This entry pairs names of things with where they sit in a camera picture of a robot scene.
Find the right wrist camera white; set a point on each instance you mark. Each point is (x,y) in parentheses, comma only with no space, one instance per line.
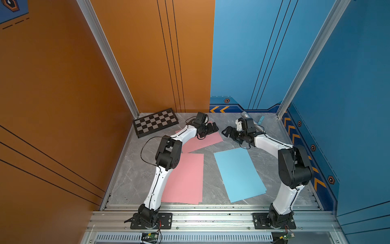
(238,123)

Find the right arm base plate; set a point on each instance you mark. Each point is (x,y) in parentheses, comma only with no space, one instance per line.
(273,221)

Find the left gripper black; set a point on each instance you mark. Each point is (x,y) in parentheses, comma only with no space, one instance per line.
(210,129)

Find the black white checkerboard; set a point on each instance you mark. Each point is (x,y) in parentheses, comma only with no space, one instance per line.
(155,122)

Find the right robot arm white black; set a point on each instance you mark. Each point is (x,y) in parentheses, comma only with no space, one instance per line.
(294,169)

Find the aluminium rail frame front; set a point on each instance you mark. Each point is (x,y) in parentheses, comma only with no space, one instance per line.
(225,224)

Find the left green circuit board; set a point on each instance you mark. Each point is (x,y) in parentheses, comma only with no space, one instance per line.
(150,238)

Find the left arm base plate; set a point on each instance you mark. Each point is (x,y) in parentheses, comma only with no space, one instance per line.
(164,222)

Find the silver microphone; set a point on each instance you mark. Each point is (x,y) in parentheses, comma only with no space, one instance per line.
(245,115)

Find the aluminium corner post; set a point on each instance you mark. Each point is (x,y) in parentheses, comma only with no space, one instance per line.
(106,50)
(321,39)

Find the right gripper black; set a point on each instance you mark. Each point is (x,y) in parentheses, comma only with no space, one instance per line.
(229,128)

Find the left aluminium corner post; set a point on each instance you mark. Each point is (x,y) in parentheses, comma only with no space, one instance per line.
(106,50)

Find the right aluminium corner post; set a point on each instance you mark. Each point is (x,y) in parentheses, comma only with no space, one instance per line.
(321,39)

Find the green circuit board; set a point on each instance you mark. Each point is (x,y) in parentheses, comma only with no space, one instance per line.
(150,238)
(283,236)

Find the light blue paper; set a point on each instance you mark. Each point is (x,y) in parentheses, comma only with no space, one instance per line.
(239,175)

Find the right green circuit board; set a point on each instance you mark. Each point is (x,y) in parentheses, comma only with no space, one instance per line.
(283,236)

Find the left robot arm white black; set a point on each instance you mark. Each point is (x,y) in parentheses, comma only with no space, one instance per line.
(167,159)

